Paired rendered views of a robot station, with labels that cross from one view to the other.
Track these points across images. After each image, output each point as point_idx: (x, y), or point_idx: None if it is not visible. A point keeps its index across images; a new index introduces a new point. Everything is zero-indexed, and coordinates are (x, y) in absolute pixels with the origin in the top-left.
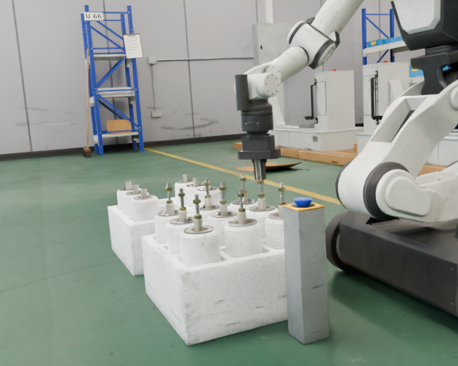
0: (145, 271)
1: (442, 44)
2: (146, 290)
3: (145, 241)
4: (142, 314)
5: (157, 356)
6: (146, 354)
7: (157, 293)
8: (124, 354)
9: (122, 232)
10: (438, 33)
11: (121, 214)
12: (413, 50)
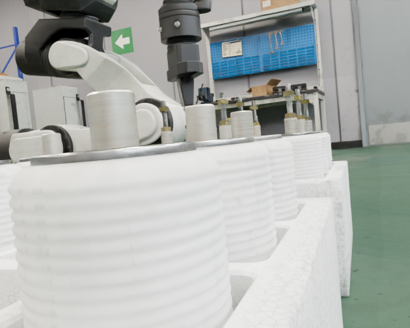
0: (345, 245)
1: (100, 18)
2: (349, 287)
3: (341, 176)
4: (379, 267)
5: (386, 233)
6: (396, 236)
7: (349, 240)
8: None
9: (330, 280)
10: (112, 10)
11: (299, 239)
12: (81, 11)
